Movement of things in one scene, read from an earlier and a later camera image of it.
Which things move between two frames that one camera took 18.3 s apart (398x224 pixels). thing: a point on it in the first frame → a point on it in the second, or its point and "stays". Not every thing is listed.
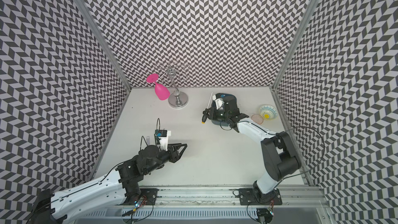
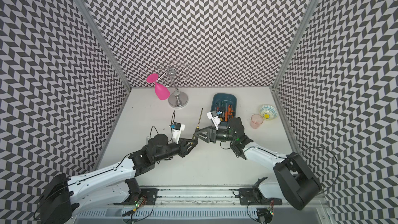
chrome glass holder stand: (178, 99) stays
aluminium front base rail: (299, 205) stays
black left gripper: (174, 154) → (183, 147)
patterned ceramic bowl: (268, 112) stays
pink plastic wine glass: (161, 91) stays
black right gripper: (212, 111) → (211, 135)
